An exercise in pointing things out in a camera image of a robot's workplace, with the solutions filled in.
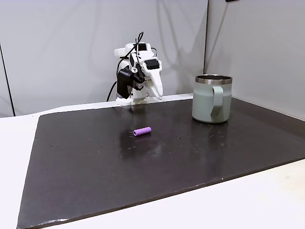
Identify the black object on wall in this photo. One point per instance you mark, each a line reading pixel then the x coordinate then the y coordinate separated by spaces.
pixel 232 0

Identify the black table mat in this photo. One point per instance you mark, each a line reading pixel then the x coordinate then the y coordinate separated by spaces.
pixel 143 167

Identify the pale green steel-rimmed mug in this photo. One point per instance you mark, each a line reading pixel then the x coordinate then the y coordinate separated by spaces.
pixel 210 102

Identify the purple pen grip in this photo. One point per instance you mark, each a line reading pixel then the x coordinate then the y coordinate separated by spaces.
pixel 142 131

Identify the black camera box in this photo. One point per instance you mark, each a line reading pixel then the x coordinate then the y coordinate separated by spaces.
pixel 124 81

